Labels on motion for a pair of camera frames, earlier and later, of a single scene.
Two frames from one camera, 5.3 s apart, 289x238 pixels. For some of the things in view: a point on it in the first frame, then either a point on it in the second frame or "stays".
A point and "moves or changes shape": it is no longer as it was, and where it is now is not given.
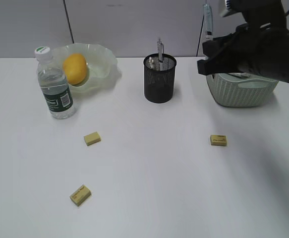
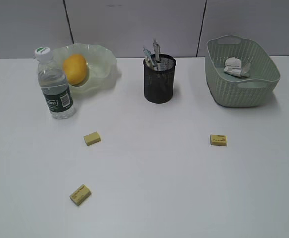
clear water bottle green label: (54, 85) stays
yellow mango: (75, 67) stays
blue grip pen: (208, 15) -> (148, 58)
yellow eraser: (218, 140) stays
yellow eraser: (79, 197) stays
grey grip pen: (161, 54) moves or changes shape
